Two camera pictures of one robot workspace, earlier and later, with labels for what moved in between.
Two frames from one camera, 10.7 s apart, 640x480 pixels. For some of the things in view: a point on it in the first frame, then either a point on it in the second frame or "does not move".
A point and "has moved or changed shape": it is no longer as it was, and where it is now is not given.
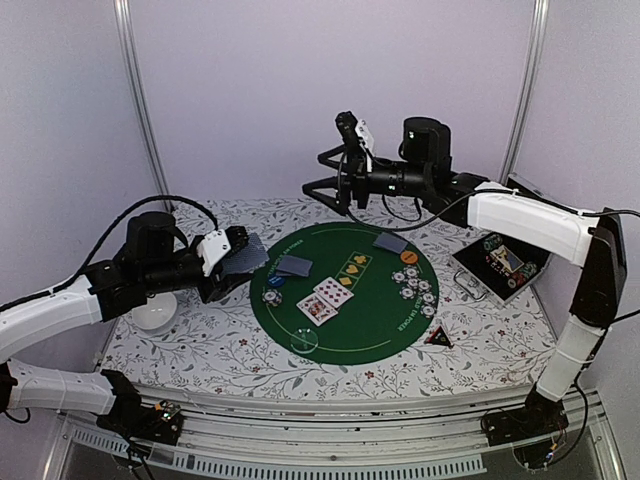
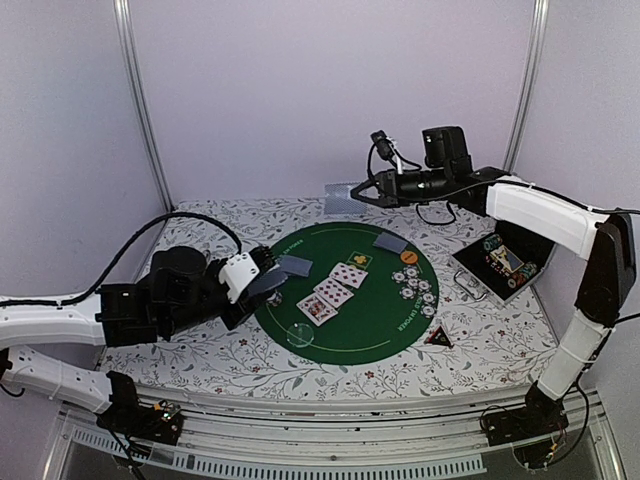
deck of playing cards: (252, 255) has moved or changed shape
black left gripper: (217, 288) to (244, 311)
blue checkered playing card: (295, 265) does not move
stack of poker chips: (272, 297) does not move
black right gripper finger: (329, 200) to (355, 193)
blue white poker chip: (412, 283) does not move
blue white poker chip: (424, 285) does not move
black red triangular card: (439, 337) does not move
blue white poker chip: (398, 277) does not move
